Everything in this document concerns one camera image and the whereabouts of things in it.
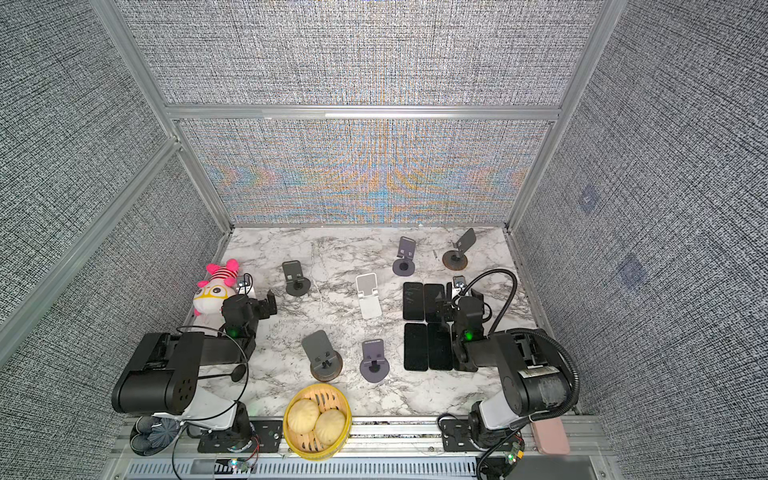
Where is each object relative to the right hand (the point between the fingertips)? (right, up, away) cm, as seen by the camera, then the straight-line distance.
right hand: (459, 290), depth 93 cm
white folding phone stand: (-29, -1, +2) cm, 29 cm away
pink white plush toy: (-77, -1, -1) cm, 77 cm away
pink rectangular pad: (+16, -33, -22) cm, 42 cm away
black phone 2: (-7, -2, +12) cm, 14 cm away
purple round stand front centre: (-26, -21, -10) cm, 35 cm away
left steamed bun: (-43, -27, -23) cm, 56 cm away
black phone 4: (-6, -13, -24) cm, 28 cm away
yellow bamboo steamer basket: (-42, -34, -23) cm, 59 cm away
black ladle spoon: (-65, -22, -10) cm, 69 cm away
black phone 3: (-2, -1, +7) cm, 7 cm away
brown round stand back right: (+2, +9, +14) cm, 17 cm away
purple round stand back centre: (-16, +7, +13) cm, 22 cm away
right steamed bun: (-36, -29, -24) cm, 52 cm away
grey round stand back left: (-53, +1, +9) cm, 54 cm away
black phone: (-14, -4, +4) cm, 15 cm away
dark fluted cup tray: (-79, -32, -21) cm, 88 cm away
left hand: (-64, -1, 0) cm, 64 cm away
